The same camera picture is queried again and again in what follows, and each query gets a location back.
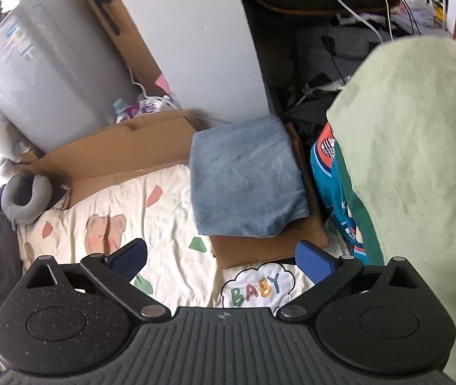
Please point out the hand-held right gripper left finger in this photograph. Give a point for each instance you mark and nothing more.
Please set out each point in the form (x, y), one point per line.
(130, 257)

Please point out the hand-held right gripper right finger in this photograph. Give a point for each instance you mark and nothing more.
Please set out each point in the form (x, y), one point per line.
(314, 262)

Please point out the blue denim pants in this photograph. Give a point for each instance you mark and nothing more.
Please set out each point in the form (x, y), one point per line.
(248, 176)

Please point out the pile of dark clothes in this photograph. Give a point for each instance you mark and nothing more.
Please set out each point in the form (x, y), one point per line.
(312, 108)

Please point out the brown folded cloth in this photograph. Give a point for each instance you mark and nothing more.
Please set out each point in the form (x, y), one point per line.
(260, 250)

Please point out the cream bear print bed sheet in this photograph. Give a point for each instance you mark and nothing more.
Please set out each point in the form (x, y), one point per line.
(168, 216)

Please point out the teal printed garment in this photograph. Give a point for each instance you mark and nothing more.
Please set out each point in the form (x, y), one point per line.
(332, 192)

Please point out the small patterned cloth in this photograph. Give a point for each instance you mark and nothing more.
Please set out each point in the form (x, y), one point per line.
(61, 198)

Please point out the brown cardboard box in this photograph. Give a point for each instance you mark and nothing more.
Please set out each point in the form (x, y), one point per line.
(123, 148)

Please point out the grey neck pillow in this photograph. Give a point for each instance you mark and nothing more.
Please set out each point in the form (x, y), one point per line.
(27, 200)

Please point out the detergent bottle with teal cap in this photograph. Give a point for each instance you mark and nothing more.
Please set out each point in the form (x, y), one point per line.
(120, 110)

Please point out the light green cloth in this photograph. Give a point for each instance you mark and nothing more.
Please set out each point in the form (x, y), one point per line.
(420, 160)

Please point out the white purple detergent bag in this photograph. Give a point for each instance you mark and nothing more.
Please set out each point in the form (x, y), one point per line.
(154, 105)

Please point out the grey washing machine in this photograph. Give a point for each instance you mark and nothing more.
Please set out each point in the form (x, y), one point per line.
(51, 68)

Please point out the tall cardboard sheet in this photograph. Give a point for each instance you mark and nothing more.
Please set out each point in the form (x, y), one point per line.
(119, 24)

